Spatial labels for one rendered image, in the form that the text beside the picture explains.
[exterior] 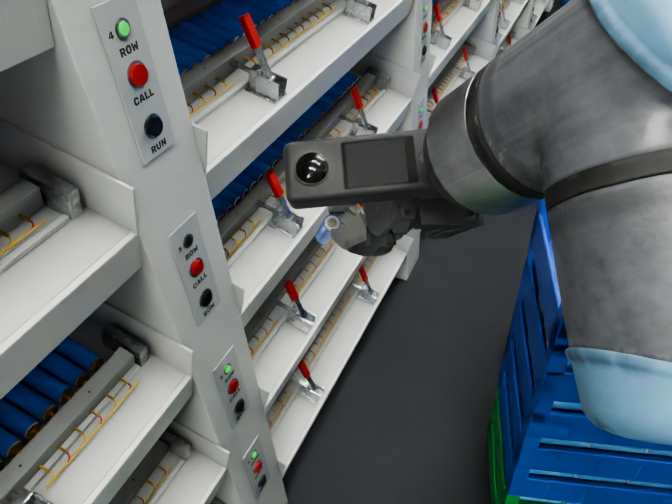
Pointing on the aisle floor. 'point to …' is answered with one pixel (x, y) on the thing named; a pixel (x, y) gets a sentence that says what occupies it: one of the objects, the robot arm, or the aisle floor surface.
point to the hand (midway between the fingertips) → (332, 222)
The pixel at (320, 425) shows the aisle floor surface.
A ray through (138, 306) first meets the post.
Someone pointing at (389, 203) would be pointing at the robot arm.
